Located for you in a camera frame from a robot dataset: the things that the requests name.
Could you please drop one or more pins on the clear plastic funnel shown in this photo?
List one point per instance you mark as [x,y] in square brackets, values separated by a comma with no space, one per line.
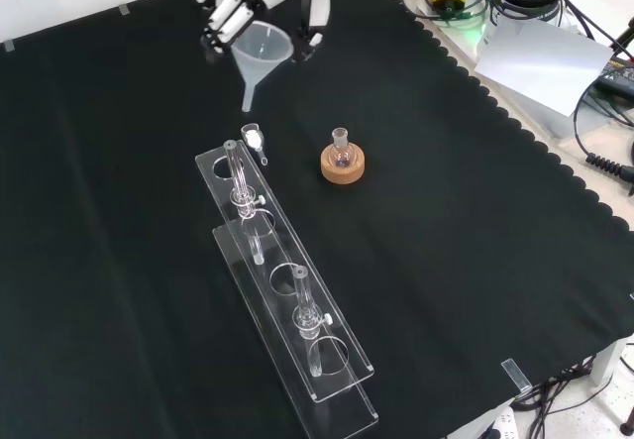
[262,45]

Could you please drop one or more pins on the glass weighing funnel with powder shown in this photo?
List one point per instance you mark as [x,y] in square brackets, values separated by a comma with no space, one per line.
[252,139]

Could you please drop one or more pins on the glass round-bottom flask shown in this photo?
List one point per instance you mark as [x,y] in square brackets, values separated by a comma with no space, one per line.
[342,154]

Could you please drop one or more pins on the clear funnel stand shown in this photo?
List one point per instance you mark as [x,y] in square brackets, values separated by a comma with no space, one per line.
[292,310]

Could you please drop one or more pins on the black cloth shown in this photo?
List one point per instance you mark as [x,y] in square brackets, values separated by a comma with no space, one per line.
[148,211]

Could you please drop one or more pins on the pale board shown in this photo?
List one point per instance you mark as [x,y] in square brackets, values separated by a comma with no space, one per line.
[540,67]

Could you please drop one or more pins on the black device with yellow label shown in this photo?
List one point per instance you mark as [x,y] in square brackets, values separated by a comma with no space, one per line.
[618,75]

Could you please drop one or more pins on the clear cloth clip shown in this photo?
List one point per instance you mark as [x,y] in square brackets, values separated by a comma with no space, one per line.
[515,374]

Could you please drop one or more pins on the white power strip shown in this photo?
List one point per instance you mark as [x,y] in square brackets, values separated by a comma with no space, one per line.
[502,424]

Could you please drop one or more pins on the white table leg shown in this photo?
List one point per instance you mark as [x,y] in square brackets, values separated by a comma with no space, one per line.
[608,362]

